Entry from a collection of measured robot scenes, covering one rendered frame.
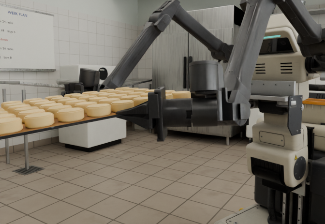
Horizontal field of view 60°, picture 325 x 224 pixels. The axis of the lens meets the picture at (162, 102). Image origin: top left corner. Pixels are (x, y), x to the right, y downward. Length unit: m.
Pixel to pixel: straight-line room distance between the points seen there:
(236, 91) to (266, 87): 0.73
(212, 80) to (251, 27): 0.22
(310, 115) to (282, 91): 0.36
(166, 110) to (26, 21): 4.04
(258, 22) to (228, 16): 3.59
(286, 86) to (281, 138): 0.23
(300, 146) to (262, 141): 0.16
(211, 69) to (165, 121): 0.13
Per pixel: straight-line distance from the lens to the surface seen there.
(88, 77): 1.05
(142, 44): 1.13
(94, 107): 0.58
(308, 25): 1.04
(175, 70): 4.57
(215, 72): 0.55
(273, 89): 1.30
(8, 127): 0.53
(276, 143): 1.36
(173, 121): 0.54
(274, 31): 1.25
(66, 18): 4.91
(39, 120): 0.54
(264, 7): 0.78
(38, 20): 4.60
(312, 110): 1.60
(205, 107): 0.53
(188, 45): 4.50
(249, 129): 4.43
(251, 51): 0.69
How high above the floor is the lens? 1.06
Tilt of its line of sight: 5 degrees down
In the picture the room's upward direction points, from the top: straight up
